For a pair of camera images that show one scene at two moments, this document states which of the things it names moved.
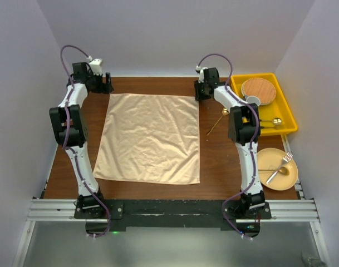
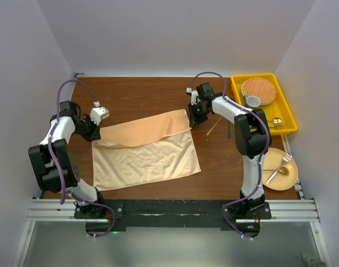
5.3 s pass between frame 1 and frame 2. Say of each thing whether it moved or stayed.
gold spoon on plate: stayed
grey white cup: stayed
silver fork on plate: stayed
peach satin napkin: moved
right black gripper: moved
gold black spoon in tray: stayed
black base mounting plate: stayed
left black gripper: moved
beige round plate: stayed
